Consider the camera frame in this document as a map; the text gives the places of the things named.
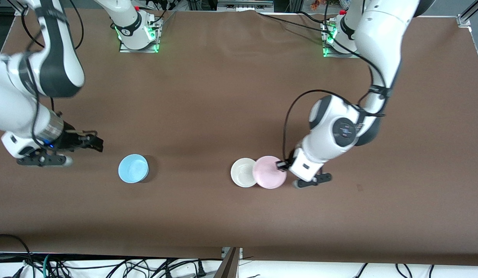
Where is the pink bowl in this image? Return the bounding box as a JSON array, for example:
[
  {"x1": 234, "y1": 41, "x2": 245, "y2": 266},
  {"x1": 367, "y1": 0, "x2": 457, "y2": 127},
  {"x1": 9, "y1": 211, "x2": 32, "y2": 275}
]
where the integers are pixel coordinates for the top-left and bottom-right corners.
[{"x1": 252, "y1": 156, "x2": 287, "y2": 189}]

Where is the blue bowl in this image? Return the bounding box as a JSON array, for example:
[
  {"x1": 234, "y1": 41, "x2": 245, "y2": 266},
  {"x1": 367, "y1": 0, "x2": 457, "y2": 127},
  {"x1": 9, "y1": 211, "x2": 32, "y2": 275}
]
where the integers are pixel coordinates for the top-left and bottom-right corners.
[{"x1": 118, "y1": 154, "x2": 149, "y2": 184}]

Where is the white bowl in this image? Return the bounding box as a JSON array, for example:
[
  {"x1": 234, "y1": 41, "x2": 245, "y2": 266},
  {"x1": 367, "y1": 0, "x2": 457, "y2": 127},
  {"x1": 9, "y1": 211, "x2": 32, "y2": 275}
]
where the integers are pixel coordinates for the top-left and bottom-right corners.
[{"x1": 230, "y1": 158, "x2": 258, "y2": 188}]

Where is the brown table cover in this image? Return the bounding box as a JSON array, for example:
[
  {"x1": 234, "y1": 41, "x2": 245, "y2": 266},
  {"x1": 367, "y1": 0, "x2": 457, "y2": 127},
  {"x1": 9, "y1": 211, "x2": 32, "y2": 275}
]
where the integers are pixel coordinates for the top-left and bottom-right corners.
[{"x1": 0, "y1": 8, "x2": 478, "y2": 267}]

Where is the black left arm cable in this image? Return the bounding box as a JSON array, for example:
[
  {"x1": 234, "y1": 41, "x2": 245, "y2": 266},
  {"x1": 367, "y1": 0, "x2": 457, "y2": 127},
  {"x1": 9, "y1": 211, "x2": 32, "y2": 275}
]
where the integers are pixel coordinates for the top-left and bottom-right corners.
[{"x1": 282, "y1": 37, "x2": 390, "y2": 164}]

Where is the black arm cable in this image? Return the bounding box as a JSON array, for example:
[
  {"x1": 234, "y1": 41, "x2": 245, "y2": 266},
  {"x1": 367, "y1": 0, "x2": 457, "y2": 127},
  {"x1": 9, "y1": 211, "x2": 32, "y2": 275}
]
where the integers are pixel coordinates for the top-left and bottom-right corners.
[
  {"x1": 20, "y1": 0, "x2": 85, "y2": 149},
  {"x1": 282, "y1": 37, "x2": 390, "y2": 164}
]

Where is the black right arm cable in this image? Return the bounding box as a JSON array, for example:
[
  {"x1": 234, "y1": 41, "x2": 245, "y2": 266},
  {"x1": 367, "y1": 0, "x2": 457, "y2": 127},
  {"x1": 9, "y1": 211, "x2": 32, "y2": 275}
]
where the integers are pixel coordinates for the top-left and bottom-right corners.
[{"x1": 20, "y1": 0, "x2": 85, "y2": 149}]

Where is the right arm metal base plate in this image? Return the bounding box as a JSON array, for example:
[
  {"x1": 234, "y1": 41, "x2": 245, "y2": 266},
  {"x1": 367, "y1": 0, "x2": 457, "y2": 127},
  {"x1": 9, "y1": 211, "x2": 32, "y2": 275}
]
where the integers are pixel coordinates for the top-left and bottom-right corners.
[{"x1": 118, "y1": 17, "x2": 160, "y2": 54}]

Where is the metal post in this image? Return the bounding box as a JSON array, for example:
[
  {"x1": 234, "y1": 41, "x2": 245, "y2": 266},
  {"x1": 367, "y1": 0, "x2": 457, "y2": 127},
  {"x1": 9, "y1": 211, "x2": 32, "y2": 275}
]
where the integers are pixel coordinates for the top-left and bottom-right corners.
[{"x1": 213, "y1": 247, "x2": 243, "y2": 278}]

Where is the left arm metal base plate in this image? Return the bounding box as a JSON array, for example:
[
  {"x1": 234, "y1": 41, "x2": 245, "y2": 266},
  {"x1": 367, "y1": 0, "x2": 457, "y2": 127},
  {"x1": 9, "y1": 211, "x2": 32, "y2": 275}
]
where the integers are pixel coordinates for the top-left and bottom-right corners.
[{"x1": 323, "y1": 21, "x2": 364, "y2": 59}]

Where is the black looped floor cable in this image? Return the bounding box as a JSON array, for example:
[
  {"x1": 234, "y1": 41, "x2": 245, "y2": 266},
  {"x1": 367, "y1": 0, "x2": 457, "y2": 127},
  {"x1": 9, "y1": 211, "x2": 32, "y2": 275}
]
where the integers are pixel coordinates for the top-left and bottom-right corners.
[{"x1": 0, "y1": 234, "x2": 34, "y2": 268}]

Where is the long black base cable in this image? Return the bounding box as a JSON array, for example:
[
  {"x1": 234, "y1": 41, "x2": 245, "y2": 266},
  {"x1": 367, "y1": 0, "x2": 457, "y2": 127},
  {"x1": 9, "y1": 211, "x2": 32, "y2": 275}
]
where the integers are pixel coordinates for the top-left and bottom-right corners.
[{"x1": 257, "y1": 13, "x2": 333, "y2": 34}]

